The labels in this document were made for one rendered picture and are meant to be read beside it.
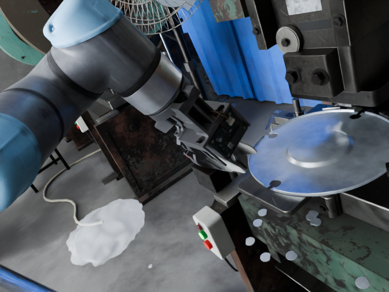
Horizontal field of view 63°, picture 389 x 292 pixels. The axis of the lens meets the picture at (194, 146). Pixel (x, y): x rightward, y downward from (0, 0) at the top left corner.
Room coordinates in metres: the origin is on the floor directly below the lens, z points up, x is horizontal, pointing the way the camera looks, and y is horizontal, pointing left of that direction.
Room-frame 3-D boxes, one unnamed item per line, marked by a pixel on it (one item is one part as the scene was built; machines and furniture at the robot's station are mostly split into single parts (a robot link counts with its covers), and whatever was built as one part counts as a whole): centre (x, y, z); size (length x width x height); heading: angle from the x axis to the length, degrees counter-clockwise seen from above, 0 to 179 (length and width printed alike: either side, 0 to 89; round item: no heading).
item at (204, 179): (0.78, -0.01, 0.62); 0.10 x 0.06 x 0.20; 23
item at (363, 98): (0.58, -0.35, 0.86); 0.20 x 0.16 x 0.05; 23
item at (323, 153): (0.53, -0.23, 0.78); 0.29 x 0.29 x 0.01
